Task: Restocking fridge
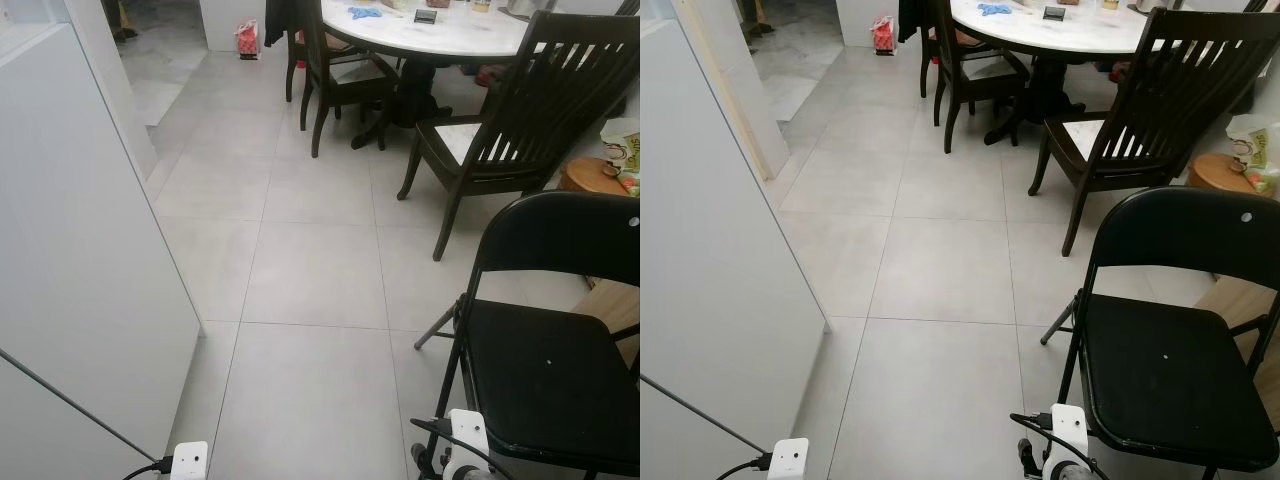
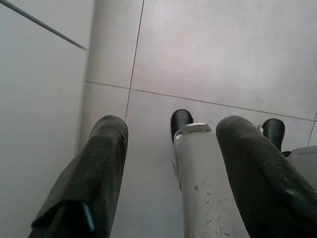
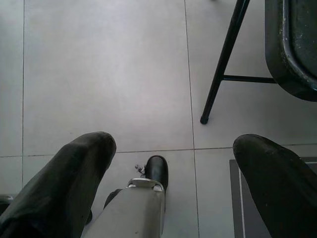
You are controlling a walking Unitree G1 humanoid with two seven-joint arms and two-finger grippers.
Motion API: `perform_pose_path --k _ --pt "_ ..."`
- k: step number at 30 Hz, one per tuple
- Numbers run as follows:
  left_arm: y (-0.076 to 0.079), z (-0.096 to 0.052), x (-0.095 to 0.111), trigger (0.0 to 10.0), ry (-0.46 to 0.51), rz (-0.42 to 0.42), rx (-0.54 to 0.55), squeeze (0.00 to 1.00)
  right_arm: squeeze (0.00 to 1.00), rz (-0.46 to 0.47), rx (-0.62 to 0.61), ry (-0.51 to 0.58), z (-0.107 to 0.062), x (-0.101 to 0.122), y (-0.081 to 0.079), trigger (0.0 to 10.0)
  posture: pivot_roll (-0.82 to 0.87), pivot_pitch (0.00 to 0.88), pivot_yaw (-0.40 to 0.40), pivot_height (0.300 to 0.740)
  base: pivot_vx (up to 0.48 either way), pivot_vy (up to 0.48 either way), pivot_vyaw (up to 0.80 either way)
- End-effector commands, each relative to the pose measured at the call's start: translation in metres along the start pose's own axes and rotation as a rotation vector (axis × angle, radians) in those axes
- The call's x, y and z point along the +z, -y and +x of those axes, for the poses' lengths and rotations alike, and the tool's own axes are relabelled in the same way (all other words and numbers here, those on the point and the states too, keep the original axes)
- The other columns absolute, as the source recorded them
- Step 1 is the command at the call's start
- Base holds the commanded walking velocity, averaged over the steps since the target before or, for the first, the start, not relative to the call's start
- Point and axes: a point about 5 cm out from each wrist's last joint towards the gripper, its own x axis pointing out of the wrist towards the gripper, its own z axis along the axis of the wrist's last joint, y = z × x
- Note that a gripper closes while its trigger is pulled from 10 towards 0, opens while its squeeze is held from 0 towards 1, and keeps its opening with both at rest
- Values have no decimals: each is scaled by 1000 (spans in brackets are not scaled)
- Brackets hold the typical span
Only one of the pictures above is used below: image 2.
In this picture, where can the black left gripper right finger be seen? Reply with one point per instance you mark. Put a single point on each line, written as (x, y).
(260, 186)

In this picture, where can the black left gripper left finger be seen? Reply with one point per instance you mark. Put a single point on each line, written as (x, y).
(94, 173)

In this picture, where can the white cabinet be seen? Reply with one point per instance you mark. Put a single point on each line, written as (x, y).
(37, 99)

